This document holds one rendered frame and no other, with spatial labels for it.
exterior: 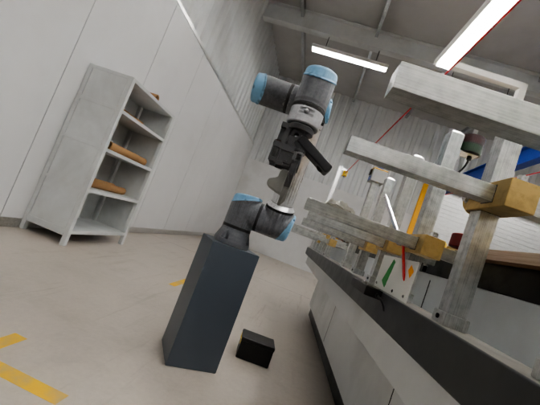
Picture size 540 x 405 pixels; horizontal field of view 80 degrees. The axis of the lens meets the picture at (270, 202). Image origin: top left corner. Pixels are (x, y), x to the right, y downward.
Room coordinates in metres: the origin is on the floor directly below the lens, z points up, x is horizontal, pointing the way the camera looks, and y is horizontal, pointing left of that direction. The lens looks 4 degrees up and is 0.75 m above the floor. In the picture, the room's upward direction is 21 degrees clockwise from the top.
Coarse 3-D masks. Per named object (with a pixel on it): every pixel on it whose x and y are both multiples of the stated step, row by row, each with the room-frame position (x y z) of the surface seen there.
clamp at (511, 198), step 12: (504, 180) 0.53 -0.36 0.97; (516, 180) 0.51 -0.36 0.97; (504, 192) 0.52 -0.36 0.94; (516, 192) 0.51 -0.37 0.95; (528, 192) 0.51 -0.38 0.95; (468, 204) 0.61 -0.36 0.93; (480, 204) 0.58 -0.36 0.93; (492, 204) 0.54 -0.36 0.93; (504, 204) 0.51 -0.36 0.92; (516, 204) 0.51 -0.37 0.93; (528, 204) 0.51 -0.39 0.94; (504, 216) 0.57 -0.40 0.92; (516, 216) 0.54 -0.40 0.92
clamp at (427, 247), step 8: (424, 240) 0.76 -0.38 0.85; (432, 240) 0.76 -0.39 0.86; (440, 240) 0.76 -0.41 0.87; (408, 248) 0.83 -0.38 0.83; (416, 248) 0.78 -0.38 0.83; (424, 248) 0.76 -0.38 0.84; (432, 248) 0.76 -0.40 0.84; (440, 248) 0.76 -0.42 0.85; (424, 256) 0.78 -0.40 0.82; (432, 256) 0.76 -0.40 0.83; (440, 256) 0.75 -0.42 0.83
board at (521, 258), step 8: (448, 248) 1.02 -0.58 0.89; (488, 256) 0.81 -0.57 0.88; (496, 256) 0.78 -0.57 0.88; (504, 256) 0.75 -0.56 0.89; (512, 256) 0.73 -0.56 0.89; (520, 256) 0.70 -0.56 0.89; (528, 256) 0.68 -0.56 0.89; (536, 256) 0.66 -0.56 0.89; (504, 264) 0.79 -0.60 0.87; (512, 264) 0.75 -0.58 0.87; (520, 264) 0.71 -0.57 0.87; (528, 264) 0.67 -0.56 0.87; (536, 264) 0.65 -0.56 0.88
